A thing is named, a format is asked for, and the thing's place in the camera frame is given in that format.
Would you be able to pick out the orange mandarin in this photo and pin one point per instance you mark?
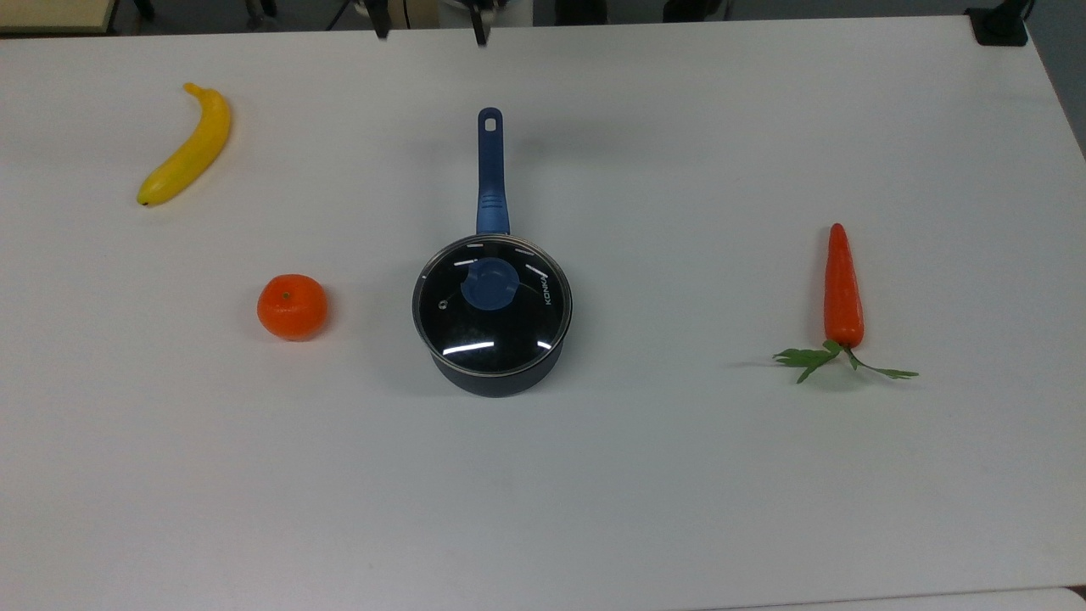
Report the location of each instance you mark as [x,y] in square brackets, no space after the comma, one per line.
[292,307]

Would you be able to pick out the dark chair leg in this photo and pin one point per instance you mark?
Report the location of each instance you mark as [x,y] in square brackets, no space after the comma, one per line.
[144,8]
[260,8]

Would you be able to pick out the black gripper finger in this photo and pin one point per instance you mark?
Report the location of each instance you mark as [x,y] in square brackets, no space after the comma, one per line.
[479,25]
[381,21]

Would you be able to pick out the yellow banana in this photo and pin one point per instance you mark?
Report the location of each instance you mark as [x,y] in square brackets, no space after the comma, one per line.
[192,152]

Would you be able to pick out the light wooden table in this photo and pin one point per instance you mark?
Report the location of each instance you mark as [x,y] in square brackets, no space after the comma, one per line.
[53,14]

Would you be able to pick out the black table clamp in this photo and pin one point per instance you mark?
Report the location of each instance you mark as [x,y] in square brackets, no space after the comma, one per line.
[999,25]

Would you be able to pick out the glass lid with blue knob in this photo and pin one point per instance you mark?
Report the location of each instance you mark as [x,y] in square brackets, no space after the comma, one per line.
[491,305]

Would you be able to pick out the orange carrot with green leaves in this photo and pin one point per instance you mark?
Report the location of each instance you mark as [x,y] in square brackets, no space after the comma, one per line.
[842,297]

